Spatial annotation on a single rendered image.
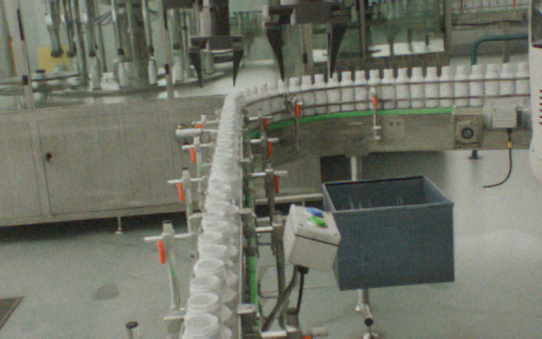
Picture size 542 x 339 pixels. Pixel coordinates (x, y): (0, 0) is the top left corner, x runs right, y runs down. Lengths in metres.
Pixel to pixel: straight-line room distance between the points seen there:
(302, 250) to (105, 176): 3.85
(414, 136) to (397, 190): 0.97
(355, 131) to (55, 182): 2.52
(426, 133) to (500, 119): 0.34
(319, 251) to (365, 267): 0.72
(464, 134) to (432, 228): 1.13
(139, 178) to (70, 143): 0.51
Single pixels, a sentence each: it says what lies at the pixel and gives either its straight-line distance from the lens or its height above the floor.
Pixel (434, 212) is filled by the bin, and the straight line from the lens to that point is 1.98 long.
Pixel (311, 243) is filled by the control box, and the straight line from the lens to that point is 1.27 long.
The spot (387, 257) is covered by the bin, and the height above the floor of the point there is 0.81.
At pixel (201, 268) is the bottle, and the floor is 1.16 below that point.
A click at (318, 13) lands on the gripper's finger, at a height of 1.48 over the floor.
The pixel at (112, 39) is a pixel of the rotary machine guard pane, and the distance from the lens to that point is 4.94.
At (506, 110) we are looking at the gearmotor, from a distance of 3.01.
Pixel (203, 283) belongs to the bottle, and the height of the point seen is 1.15.
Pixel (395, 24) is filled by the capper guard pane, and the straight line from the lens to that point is 6.90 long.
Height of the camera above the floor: 1.50
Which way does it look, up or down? 13 degrees down
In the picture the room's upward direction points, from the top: 4 degrees counter-clockwise
